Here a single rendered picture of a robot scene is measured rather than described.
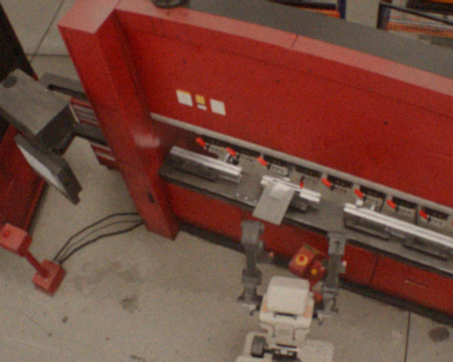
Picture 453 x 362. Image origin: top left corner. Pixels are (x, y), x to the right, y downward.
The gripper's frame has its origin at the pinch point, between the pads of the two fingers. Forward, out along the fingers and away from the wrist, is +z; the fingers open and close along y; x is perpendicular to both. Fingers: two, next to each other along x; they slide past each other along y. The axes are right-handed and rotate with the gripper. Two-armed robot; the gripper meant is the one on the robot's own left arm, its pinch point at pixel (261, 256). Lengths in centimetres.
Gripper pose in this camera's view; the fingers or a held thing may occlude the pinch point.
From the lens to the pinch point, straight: 358.0
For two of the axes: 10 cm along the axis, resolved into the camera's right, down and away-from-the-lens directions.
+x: -1.3, 9.9, -0.6
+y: -9.7, -1.2, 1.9
